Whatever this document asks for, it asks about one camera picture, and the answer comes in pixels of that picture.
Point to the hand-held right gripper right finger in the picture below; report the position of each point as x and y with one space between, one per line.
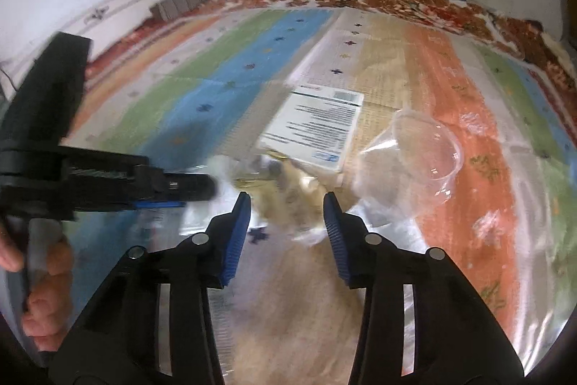
336 231

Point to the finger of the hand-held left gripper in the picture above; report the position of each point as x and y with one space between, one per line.
157 204
185 186

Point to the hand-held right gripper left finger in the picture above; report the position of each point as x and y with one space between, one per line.
234 231

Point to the clear plastic wrapper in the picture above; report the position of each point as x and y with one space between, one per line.
198 218

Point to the clear plastic cup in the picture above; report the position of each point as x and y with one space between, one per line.
423 150

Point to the person's left hand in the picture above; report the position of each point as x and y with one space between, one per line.
49 295

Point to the colourful striped mat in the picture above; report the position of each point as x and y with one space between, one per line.
234 51

